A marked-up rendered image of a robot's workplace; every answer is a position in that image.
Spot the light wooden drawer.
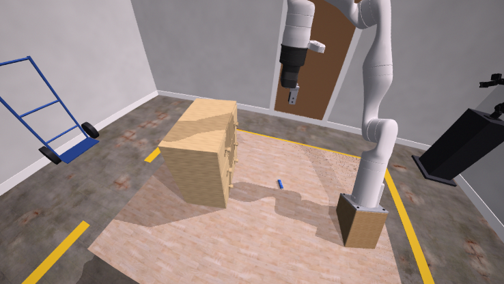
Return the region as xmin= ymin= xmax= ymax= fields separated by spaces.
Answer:
xmin=222 ymin=152 xmax=232 ymax=192
xmin=230 ymin=130 xmax=238 ymax=159
xmin=232 ymin=146 xmax=238 ymax=177
xmin=229 ymin=105 xmax=238 ymax=144
xmin=225 ymin=173 xmax=234 ymax=206
xmin=218 ymin=126 xmax=231 ymax=175

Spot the small wooden chest of drawers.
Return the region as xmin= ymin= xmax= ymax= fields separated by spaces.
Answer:
xmin=158 ymin=98 xmax=236 ymax=209

